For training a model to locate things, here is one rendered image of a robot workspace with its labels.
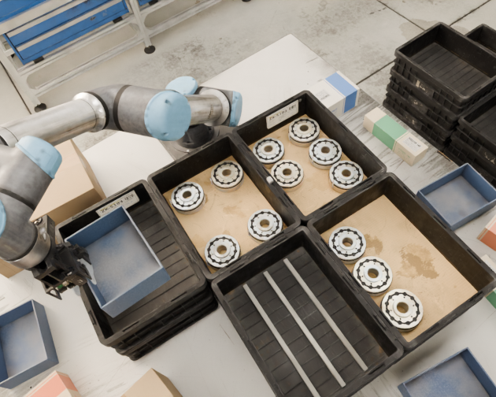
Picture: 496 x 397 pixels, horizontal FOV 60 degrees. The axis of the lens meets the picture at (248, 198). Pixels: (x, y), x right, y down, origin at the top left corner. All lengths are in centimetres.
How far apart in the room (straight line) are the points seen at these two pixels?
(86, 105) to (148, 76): 202
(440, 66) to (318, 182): 109
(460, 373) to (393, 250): 36
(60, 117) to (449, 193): 119
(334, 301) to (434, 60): 142
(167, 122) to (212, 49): 213
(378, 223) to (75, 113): 86
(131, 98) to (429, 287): 90
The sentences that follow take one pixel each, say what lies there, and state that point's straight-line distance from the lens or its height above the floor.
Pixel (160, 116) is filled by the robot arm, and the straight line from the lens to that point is 102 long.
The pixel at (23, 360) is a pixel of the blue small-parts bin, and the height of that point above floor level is 70.
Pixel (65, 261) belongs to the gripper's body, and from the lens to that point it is 89.
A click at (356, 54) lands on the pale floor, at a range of 302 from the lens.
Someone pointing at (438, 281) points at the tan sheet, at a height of 83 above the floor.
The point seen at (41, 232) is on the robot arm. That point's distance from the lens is 82.
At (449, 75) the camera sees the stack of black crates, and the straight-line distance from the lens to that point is 224.
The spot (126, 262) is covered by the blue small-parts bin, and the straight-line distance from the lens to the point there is 106.
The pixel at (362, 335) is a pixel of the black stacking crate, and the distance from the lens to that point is 119.
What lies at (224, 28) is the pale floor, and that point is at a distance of 328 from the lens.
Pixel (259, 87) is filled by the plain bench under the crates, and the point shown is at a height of 70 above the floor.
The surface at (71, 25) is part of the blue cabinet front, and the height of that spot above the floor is 42.
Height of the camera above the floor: 198
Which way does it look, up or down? 59 degrees down
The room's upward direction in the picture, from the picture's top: 11 degrees counter-clockwise
